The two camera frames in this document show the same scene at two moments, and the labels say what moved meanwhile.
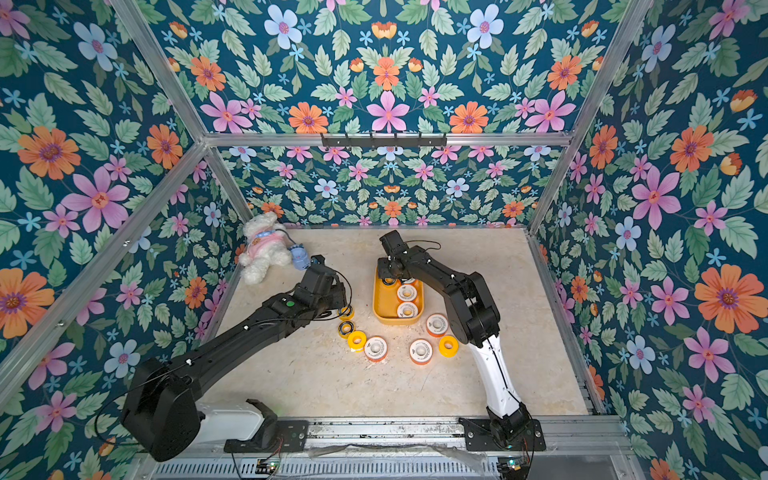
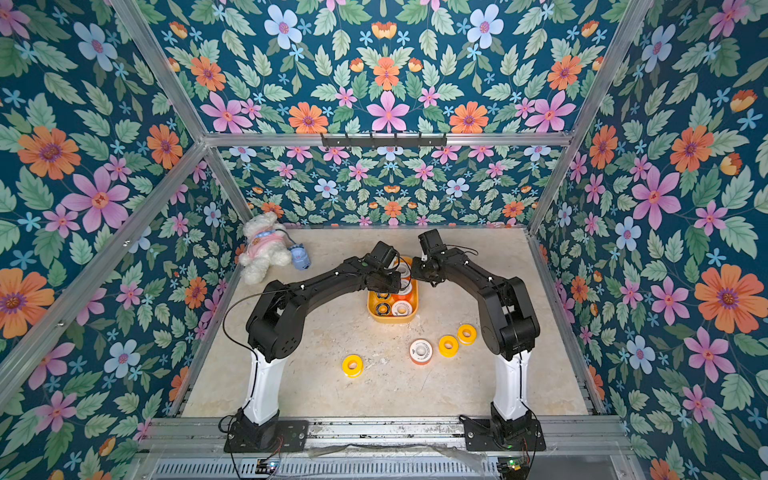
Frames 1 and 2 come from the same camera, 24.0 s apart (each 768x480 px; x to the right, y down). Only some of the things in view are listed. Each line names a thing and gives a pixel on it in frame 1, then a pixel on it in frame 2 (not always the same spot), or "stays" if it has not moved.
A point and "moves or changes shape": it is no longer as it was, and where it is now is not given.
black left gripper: (339, 293) -> (396, 284)
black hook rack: (383, 141) stays
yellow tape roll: (448, 346) stays
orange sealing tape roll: (407, 309) moves or changes shape
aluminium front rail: (571, 436) stays
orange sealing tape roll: (407, 292) stays
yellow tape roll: (357, 341) -> (352, 366)
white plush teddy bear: (266, 244) stays
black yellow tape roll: (346, 329) -> (383, 309)
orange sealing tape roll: (420, 351) stays
